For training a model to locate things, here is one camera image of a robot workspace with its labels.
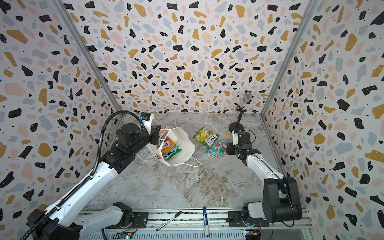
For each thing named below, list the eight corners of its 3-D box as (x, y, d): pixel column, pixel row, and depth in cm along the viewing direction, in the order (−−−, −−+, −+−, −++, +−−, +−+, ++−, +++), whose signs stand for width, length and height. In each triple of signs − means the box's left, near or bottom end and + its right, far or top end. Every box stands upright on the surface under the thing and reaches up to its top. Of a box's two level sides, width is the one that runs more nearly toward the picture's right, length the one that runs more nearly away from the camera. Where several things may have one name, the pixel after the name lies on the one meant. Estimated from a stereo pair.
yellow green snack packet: (193, 140, 108) (193, 136, 105) (203, 129, 115) (203, 126, 112) (209, 149, 104) (209, 146, 100) (218, 137, 110) (218, 134, 107)
